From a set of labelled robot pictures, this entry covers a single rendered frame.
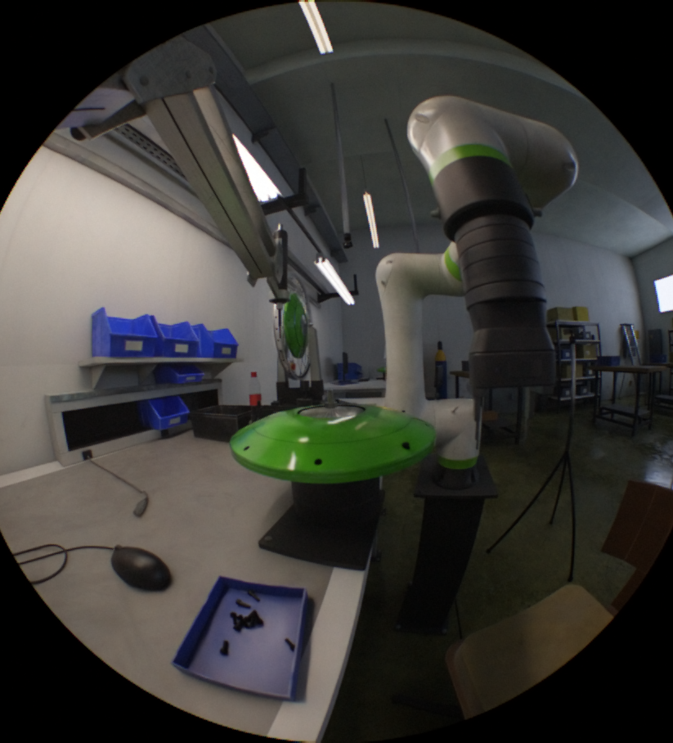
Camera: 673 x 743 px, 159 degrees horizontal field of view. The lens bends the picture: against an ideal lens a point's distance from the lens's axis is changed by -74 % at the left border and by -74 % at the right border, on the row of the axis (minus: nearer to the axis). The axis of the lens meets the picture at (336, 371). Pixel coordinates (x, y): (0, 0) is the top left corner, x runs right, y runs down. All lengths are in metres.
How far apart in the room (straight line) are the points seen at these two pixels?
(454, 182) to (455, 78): 2.71
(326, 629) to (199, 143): 0.48
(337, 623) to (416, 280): 0.64
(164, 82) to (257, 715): 0.45
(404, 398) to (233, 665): 0.60
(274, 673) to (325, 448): 0.24
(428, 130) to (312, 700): 0.50
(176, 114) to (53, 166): 1.00
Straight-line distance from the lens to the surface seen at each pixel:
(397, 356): 0.61
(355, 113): 2.97
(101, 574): 0.41
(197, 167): 0.30
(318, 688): 0.25
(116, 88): 0.20
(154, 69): 0.23
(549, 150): 0.35
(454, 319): 5.22
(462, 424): 0.67
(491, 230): 0.21
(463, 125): 0.28
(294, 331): 1.05
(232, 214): 0.35
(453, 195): 0.23
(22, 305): 1.02
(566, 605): 0.74
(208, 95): 0.32
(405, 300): 0.60
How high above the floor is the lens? 1.16
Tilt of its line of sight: 1 degrees down
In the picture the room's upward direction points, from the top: 3 degrees counter-clockwise
